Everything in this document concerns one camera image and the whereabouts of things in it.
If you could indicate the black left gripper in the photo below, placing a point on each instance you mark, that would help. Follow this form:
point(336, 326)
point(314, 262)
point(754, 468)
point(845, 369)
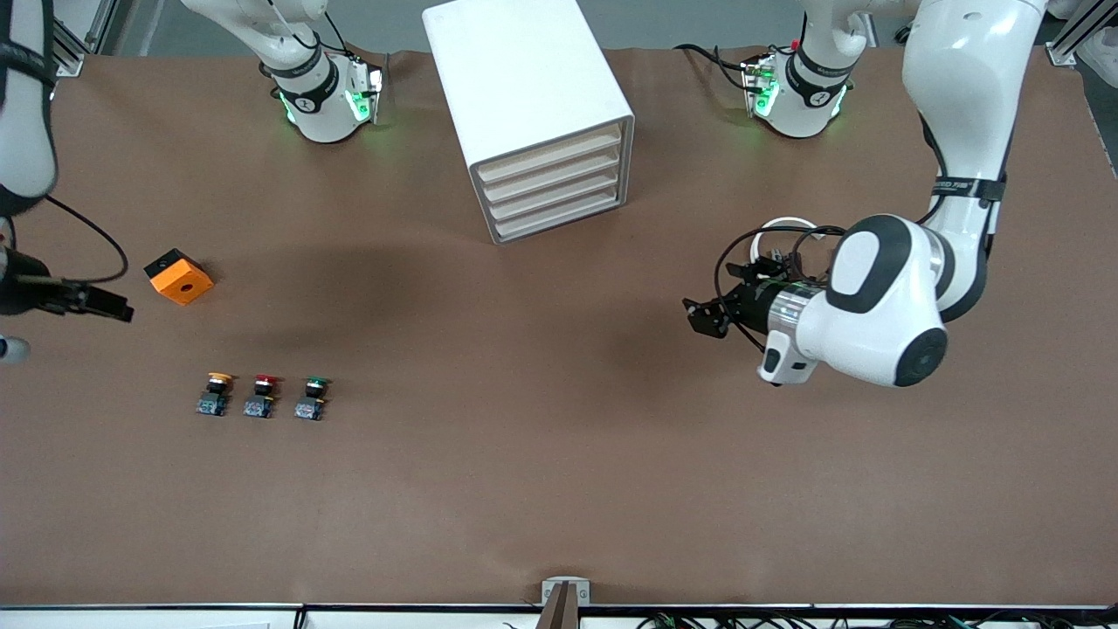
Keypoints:
point(752, 303)

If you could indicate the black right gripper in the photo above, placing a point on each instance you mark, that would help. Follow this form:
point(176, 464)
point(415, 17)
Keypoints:
point(19, 292)

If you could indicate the yellow push button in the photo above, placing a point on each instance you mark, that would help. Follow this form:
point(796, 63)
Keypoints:
point(213, 404)

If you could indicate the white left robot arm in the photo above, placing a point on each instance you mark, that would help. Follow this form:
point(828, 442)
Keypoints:
point(882, 297)

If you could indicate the red push button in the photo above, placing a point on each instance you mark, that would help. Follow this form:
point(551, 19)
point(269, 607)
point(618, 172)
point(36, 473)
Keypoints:
point(259, 406)

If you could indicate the green push button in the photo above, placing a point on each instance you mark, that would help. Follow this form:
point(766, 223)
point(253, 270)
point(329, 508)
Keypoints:
point(308, 409)

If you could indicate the white drawer cabinet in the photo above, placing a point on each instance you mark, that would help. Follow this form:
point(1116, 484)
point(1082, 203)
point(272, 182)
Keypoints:
point(515, 79)

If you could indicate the orange box with hole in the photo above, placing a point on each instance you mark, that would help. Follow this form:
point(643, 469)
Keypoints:
point(182, 284)

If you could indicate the small black brown part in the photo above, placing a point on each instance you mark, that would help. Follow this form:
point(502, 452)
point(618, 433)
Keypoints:
point(776, 259)

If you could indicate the white curved plastic piece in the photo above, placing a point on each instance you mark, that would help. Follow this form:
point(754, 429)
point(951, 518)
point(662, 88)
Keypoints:
point(786, 220)

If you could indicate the brown paper table cover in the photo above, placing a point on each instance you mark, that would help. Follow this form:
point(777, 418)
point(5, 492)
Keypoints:
point(559, 437)

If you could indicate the black caster wheel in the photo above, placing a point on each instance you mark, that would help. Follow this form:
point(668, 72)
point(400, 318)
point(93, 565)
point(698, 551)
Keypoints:
point(903, 35)

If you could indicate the aluminium frame profile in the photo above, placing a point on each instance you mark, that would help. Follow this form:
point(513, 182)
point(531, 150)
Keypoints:
point(70, 57)
point(1070, 39)

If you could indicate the grey metal bracket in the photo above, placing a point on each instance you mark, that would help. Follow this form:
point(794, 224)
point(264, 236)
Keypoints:
point(550, 590)

